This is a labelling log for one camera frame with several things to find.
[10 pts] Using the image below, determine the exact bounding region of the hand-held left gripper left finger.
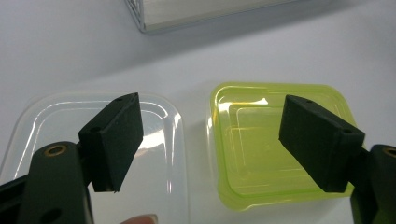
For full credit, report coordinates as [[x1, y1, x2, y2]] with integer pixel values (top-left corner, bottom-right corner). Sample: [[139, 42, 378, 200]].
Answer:
[[78, 91, 145, 193]]

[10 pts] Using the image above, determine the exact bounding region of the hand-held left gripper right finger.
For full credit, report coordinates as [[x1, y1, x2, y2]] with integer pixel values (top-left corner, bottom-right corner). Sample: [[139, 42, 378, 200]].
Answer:
[[278, 94, 366, 193]]

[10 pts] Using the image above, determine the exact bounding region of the clear plastic food container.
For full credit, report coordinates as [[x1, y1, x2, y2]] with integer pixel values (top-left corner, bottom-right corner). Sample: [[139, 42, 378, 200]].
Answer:
[[0, 91, 191, 224]]

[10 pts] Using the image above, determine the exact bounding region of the green translucent plastic container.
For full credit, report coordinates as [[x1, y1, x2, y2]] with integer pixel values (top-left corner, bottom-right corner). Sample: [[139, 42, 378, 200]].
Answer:
[[205, 81, 367, 213]]

